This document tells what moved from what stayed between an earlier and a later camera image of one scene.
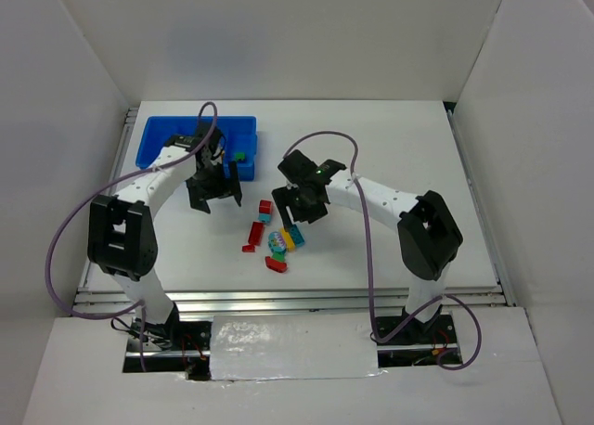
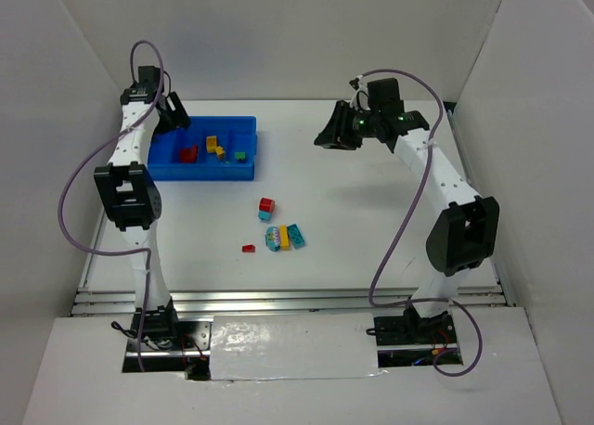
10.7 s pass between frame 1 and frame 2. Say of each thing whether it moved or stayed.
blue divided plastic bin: stayed
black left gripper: moved
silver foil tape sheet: stayed
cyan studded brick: stayed
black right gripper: moved
